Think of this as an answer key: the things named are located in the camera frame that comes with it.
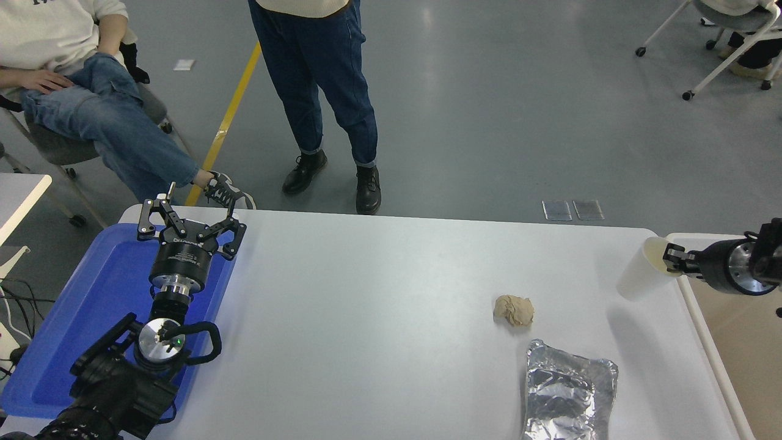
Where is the blue plastic tray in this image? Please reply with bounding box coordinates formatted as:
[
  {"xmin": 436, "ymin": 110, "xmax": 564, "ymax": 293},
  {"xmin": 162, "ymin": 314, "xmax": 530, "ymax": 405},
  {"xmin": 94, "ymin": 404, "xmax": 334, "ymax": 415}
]
[{"xmin": 0, "ymin": 223, "xmax": 239, "ymax": 422}]

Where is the crumpled tan paper ball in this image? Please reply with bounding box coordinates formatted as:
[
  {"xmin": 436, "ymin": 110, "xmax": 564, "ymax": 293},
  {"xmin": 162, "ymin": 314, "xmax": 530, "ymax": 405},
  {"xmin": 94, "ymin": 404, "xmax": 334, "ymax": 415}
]
[{"xmin": 493, "ymin": 295, "xmax": 535, "ymax": 328}]

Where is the seated person's right hand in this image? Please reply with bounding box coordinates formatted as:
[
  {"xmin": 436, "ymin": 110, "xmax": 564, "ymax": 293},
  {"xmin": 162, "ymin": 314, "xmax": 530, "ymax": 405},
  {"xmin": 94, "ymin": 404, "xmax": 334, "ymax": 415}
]
[{"xmin": 23, "ymin": 68, "xmax": 76, "ymax": 94}]

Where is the distant seated person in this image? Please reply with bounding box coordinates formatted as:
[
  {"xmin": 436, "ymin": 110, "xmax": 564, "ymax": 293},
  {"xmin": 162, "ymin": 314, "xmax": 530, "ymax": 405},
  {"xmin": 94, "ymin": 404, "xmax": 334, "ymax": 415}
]
[{"xmin": 700, "ymin": 0, "xmax": 782, "ymax": 80}]

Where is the standing person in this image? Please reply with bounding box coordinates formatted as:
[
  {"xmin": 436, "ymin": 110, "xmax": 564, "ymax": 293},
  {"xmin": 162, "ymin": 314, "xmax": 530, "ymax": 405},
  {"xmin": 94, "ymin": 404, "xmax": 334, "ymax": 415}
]
[{"xmin": 247, "ymin": 0, "xmax": 382, "ymax": 215}]

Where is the white wheeled chair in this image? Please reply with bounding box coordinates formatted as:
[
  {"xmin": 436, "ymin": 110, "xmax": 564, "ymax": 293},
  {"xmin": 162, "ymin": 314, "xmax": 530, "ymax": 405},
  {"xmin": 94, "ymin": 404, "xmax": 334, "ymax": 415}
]
[{"xmin": 635, "ymin": 0, "xmax": 782, "ymax": 101}]

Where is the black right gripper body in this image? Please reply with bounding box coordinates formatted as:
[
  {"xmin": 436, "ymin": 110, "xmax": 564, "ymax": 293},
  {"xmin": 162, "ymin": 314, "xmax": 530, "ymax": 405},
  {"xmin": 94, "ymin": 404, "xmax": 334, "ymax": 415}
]
[{"xmin": 687, "ymin": 238, "xmax": 744, "ymax": 295}]

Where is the large pale bin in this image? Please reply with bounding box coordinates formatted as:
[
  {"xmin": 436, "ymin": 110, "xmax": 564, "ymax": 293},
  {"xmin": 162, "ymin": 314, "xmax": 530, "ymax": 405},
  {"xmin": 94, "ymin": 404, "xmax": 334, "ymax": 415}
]
[{"xmin": 665, "ymin": 232, "xmax": 782, "ymax": 440}]

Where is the white side table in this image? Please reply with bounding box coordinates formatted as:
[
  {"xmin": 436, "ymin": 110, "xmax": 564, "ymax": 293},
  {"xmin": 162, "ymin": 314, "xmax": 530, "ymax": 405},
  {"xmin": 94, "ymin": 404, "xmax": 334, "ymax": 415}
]
[{"xmin": 0, "ymin": 173, "xmax": 53, "ymax": 282}]

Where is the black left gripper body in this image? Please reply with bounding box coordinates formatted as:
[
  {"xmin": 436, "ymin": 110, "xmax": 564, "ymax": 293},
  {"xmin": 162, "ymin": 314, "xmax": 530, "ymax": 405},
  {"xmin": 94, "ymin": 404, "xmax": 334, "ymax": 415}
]
[{"xmin": 150, "ymin": 230, "xmax": 219, "ymax": 289}]

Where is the grey wheeled chair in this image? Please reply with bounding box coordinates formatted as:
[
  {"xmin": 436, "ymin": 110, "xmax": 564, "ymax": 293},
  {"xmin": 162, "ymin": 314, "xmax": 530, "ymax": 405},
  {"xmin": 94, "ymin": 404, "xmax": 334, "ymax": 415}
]
[{"xmin": 0, "ymin": 43, "xmax": 175, "ymax": 230}]

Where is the white paper cup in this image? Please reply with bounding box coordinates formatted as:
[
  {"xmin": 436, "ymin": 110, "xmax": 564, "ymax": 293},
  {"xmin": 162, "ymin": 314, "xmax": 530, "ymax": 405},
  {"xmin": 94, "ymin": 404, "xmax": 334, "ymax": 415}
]
[{"xmin": 616, "ymin": 236, "xmax": 684, "ymax": 301}]

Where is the black cable bundle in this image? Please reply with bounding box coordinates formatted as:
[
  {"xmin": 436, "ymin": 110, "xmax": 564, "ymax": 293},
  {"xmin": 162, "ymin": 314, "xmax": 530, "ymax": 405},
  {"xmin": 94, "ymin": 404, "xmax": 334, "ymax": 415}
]
[{"xmin": 0, "ymin": 278, "xmax": 56, "ymax": 380}]

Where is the silver foil tray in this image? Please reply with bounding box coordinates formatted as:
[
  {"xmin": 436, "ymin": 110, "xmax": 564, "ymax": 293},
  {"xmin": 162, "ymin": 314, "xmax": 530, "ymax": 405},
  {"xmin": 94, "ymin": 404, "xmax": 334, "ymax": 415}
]
[{"xmin": 520, "ymin": 339, "xmax": 618, "ymax": 440}]

